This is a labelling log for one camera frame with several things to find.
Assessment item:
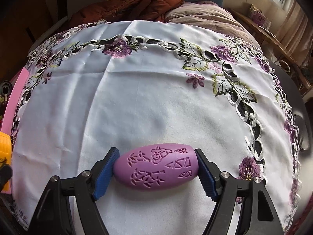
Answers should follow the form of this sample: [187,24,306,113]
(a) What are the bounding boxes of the silver and black cylinder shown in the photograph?
[0,80,12,96]

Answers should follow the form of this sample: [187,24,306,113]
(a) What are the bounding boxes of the brown quilted jacket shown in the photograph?
[70,0,187,26]

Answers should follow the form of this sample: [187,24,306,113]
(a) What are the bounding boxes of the wooden wardrobe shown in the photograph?
[0,0,108,61]

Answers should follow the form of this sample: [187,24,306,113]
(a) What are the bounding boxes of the pink cardboard box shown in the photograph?
[1,67,31,194]

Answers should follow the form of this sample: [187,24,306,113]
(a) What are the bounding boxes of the purple patterned plastic egg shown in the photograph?
[113,143,200,189]

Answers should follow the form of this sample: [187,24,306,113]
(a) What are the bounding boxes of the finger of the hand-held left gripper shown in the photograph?
[0,164,13,192]

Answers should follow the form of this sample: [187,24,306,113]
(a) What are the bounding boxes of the white floral embroidered tablecloth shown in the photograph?
[7,20,302,235]

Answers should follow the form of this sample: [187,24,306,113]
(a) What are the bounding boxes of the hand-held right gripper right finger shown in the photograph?
[194,148,285,235]

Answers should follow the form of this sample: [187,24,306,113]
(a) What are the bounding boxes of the beige curtain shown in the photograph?
[276,0,310,66]

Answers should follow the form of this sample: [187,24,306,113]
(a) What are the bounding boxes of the pink duvet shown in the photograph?
[164,1,263,52]

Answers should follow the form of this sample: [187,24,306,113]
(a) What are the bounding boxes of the wooden shelf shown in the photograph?
[228,7,313,93]

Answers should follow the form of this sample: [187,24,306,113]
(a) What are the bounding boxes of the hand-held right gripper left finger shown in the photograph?
[29,147,120,235]

